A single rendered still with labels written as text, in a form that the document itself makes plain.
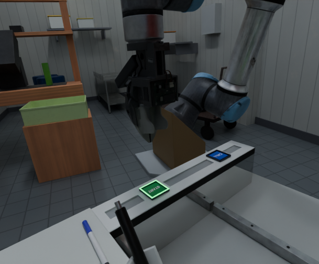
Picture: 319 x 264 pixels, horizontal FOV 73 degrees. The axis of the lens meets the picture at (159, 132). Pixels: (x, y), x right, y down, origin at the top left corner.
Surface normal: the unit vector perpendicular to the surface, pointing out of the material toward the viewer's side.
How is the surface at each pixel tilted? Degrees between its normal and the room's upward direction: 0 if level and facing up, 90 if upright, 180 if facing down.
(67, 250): 0
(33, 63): 90
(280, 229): 0
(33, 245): 0
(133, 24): 90
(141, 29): 90
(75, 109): 90
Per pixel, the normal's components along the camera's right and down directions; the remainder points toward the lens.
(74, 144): 0.34, 0.31
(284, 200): -0.07, -0.94
